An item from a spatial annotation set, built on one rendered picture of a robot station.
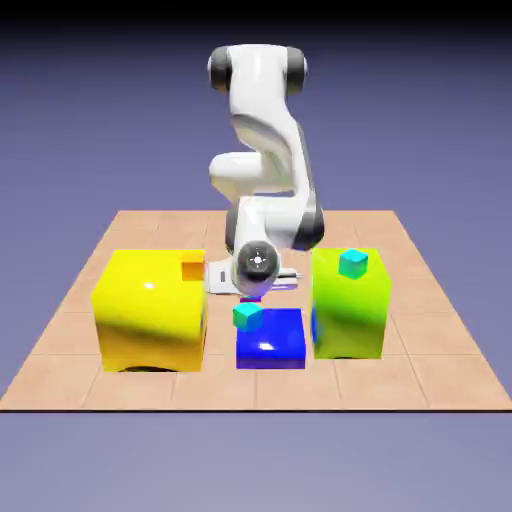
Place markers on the large blue box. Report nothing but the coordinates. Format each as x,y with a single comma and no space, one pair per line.
276,340

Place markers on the small purple cube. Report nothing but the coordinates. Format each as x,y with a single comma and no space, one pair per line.
250,298

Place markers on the small teal cube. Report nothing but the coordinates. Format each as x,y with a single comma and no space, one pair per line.
247,316

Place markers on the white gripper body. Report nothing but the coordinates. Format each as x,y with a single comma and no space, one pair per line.
214,282

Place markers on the small cyan cube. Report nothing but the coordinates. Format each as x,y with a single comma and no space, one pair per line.
352,264

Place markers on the large lime green box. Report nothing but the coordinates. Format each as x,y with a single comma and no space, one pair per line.
348,316

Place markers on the large yellow box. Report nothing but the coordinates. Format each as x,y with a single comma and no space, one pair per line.
148,312

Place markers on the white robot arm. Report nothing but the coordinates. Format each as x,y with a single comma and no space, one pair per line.
264,120

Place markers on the small orange cube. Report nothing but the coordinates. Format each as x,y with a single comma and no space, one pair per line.
192,271

